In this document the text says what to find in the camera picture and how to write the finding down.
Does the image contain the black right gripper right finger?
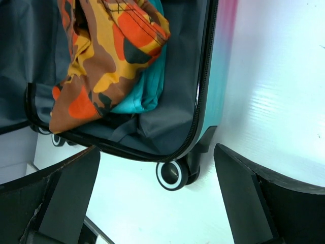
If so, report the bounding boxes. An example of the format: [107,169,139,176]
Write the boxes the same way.
[214,144,324,243]

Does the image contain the orange camouflage shorts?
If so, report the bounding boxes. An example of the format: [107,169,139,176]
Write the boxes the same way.
[48,0,171,135]

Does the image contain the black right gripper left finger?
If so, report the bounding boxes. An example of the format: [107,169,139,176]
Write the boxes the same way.
[1,147,101,243]

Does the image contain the pink and teal suitcase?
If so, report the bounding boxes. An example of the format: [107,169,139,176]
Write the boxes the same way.
[1,1,238,191]

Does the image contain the teal shorts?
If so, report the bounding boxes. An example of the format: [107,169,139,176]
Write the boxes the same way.
[102,1,170,113]

